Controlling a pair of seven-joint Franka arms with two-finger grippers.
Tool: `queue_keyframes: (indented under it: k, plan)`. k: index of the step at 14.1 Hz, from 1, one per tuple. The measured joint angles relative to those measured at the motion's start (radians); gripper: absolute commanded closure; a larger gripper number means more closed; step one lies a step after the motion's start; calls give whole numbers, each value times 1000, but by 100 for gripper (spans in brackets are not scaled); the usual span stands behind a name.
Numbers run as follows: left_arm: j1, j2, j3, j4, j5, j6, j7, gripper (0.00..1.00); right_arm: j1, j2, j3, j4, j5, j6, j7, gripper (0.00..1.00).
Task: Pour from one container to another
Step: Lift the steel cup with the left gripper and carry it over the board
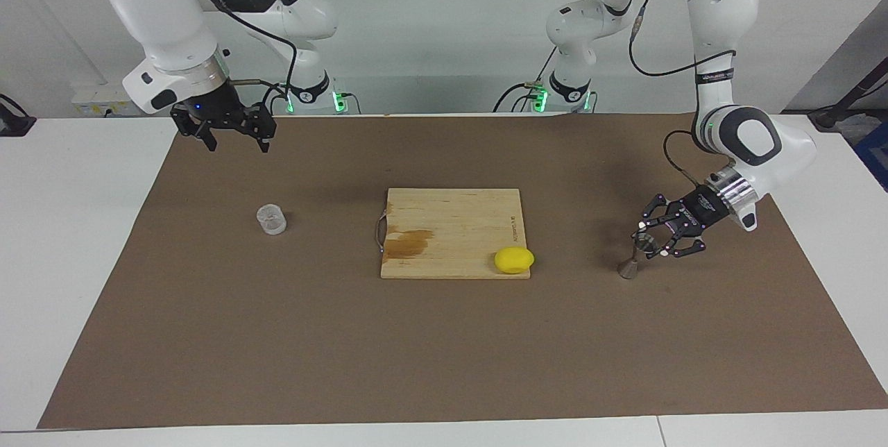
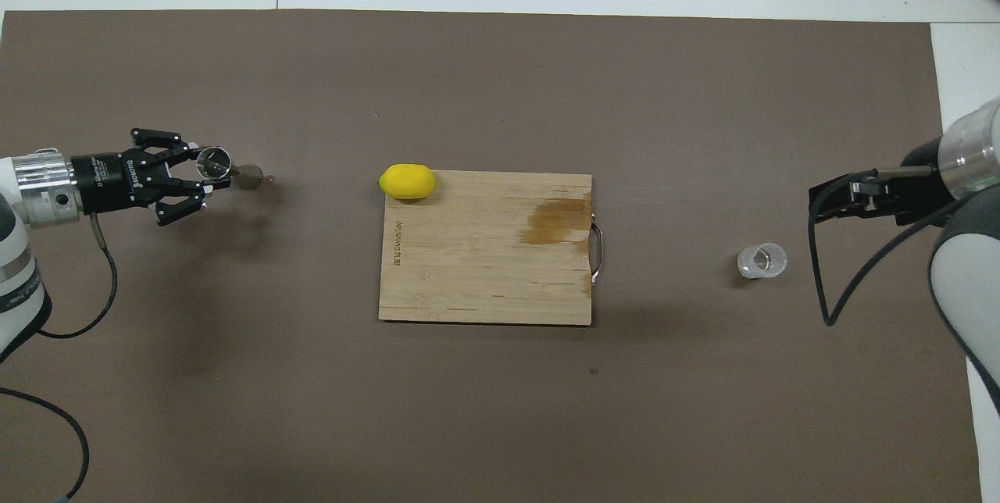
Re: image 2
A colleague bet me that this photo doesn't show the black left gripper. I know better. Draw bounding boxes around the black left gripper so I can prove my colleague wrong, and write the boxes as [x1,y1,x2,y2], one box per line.
[70,128,234,228]

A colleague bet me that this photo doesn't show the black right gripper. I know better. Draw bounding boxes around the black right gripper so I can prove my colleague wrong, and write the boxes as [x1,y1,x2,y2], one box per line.
[809,137,959,227]

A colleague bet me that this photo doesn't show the steel double jigger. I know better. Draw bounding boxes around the steel double jigger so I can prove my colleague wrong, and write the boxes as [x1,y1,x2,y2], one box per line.
[195,145,266,191]

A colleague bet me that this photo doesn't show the yellow lemon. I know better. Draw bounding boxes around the yellow lemon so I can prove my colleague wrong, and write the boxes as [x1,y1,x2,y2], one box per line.
[379,163,436,201]

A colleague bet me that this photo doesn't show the wooden cutting board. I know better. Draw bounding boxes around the wooden cutting board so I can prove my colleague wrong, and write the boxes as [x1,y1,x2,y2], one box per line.
[378,171,605,326]

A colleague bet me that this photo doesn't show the brown table mat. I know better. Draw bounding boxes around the brown table mat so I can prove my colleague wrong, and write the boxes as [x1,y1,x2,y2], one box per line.
[0,9,984,503]

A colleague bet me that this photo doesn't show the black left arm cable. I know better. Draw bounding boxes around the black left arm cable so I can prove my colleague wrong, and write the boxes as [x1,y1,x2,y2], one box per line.
[0,214,118,503]

